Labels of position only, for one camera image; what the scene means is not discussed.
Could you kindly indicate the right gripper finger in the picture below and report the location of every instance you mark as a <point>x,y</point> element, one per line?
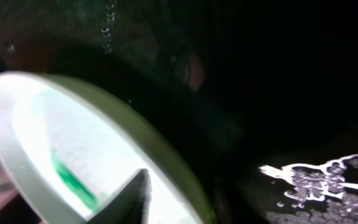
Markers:
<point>131,205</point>

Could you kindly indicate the mint green plate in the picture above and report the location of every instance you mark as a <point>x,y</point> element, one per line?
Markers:
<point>69,147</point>

